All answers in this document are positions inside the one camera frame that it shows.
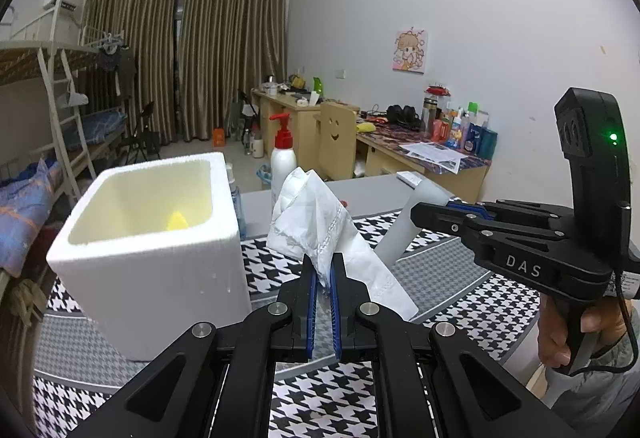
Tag white tissue paper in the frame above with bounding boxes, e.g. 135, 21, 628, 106
267, 167, 418, 320

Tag white styrofoam box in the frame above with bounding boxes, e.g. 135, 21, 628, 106
47, 152, 250, 361

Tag person right hand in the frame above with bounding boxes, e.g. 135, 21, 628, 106
534, 294, 629, 369

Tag white remote control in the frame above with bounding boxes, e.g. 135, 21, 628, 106
396, 171, 430, 189

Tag papers on desk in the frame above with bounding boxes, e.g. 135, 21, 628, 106
399, 143, 466, 174

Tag toiletry bottles group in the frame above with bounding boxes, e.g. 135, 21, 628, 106
420, 84, 498, 161

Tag wooden desk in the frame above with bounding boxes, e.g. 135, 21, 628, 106
252, 90, 490, 202

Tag black headphones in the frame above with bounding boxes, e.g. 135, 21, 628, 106
386, 105, 421, 132

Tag blue spray bottle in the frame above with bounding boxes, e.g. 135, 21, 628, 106
226, 163, 246, 240

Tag white pump lotion bottle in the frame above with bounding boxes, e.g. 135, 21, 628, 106
269, 112, 297, 204

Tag anime girl poster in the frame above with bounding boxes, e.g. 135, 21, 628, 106
392, 28, 428, 74

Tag orange container on floor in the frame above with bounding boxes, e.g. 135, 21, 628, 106
212, 127, 226, 148

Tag black folding chair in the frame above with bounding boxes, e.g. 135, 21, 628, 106
120, 102, 160, 165

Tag brown striped curtains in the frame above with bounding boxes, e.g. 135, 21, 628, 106
82, 0, 286, 145

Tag blue plaid quilt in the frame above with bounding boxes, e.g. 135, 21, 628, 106
0, 159, 63, 278

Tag white metal bunk bed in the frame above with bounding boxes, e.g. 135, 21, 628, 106
1, 5, 128, 204

